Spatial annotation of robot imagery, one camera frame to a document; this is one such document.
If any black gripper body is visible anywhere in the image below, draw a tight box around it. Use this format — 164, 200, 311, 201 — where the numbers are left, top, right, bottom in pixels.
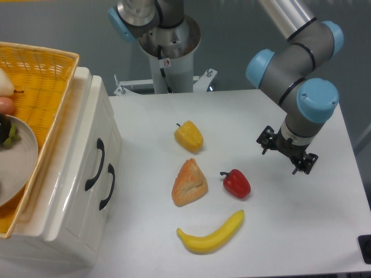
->
273, 130, 307, 165

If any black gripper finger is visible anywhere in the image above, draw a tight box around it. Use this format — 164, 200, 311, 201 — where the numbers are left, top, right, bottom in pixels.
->
291, 152, 318, 174
256, 126, 275, 155

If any black top drawer handle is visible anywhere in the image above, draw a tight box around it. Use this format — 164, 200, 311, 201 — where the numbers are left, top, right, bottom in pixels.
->
85, 137, 106, 191

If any black drawer handle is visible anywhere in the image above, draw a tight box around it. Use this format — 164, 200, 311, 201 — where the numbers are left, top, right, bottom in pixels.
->
85, 137, 106, 191
99, 163, 116, 211

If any white drawer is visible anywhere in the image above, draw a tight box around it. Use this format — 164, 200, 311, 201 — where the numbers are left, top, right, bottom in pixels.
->
46, 75, 121, 243

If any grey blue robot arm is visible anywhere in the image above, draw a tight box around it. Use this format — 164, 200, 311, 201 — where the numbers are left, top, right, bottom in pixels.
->
108, 1, 344, 174

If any white drawer cabinet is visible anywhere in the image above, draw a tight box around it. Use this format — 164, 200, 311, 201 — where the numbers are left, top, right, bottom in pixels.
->
1, 67, 122, 266

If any red bell pepper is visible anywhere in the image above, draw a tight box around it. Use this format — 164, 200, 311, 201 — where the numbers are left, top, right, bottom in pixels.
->
220, 169, 251, 199

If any yellow bell pepper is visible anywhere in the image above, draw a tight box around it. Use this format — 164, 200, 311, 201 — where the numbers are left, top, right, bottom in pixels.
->
174, 120, 203, 153

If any orange bread wedge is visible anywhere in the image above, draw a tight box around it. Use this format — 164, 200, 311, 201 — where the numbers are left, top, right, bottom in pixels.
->
172, 158, 208, 207

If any black corner device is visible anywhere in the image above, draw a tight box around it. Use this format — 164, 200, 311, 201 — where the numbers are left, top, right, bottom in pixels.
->
358, 235, 371, 265

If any yellow banana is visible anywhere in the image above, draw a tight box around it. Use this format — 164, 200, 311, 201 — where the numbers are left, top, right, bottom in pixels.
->
176, 210, 245, 254

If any yellow woven basket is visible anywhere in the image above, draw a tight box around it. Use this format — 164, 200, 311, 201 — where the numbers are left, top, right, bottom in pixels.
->
1, 42, 79, 239

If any grey plate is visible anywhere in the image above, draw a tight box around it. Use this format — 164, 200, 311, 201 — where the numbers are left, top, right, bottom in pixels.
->
1, 116, 38, 206

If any white pear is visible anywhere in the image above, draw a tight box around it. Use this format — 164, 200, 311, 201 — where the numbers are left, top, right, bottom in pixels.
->
0, 69, 24, 97

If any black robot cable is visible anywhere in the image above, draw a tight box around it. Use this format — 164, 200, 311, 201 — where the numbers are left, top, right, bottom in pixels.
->
157, 45, 174, 94

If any black lower drawer handle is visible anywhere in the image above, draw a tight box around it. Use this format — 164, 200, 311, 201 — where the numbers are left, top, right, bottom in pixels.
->
99, 163, 116, 211

